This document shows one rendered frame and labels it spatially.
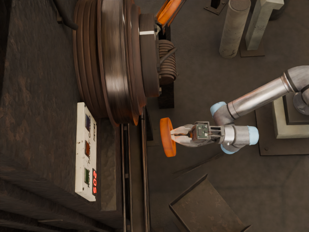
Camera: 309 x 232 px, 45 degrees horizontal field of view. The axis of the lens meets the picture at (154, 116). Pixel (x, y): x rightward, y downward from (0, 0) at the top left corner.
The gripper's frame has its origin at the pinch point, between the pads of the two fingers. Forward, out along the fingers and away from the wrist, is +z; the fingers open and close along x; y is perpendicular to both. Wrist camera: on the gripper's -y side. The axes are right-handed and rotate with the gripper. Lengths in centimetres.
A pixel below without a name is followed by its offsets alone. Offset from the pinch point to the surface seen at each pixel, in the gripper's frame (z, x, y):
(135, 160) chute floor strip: 9.9, 4.5, -23.2
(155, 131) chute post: -13, -29, -83
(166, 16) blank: -4, -62, -10
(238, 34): -59, -78, -43
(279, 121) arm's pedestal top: -72, -21, -37
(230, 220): -28.7, 31.5, -17.6
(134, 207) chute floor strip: 10.7, 24.3, -25.1
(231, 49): -60, -77, -58
